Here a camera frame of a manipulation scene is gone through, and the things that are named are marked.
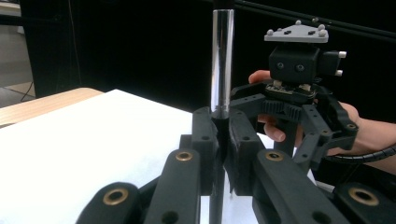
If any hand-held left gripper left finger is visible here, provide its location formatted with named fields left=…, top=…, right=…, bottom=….
left=180, top=106, right=223, bottom=197

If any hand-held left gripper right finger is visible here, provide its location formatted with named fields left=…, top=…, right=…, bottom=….
left=223, top=108, right=265, bottom=197

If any dark curtain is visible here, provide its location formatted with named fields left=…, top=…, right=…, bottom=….
left=18, top=0, right=396, bottom=125

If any white table sheet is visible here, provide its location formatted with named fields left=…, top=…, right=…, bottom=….
left=0, top=89, right=335, bottom=224

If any wooden table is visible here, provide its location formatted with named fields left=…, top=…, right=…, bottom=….
left=0, top=87, right=105, bottom=129

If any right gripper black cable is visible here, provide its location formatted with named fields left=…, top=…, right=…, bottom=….
left=323, top=145, right=396, bottom=166

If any black sloping frame bar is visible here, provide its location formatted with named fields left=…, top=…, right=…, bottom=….
left=233, top=0, right=396, bottom=43

